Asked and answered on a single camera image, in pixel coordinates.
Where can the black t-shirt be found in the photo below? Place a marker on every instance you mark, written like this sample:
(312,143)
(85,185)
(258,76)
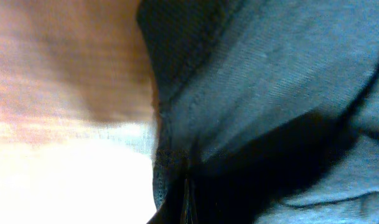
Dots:
(269,110)

